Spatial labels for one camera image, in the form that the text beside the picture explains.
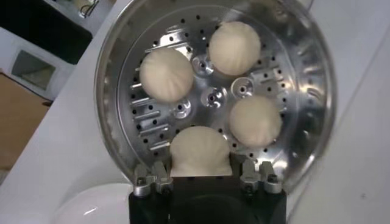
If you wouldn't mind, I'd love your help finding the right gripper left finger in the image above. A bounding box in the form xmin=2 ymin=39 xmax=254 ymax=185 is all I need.
xmin=132 ymin=160 xmax=174 ymax=198

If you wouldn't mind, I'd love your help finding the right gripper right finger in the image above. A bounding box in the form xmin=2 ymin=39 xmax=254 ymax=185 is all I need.
xmin=230 ymin=153 xmax=283 ymax=195

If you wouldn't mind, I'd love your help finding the white steamed baozi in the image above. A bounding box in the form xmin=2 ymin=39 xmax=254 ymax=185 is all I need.
xmin=229 ymin=96 xmax=283 ymax=149
xmin=139 ymin=47 xmax=195 ymax=103
xmin=169 ymin=125 xmax=233 ymax=177
xmin=208 ymin=20 xmax=262 ymax=76

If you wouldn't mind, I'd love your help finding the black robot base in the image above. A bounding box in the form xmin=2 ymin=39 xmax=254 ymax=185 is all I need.
xmin=0 ymin=0 xmax=94 ymax=65

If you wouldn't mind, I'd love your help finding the steel steamer basket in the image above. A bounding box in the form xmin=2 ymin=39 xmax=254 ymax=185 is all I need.
xmin=93 ymin=0 xmax=338 ymax=192

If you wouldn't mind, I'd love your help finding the white round plate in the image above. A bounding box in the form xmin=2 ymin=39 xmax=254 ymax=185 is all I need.
xmin=50 ymin=181 xmax=135 ymax=224

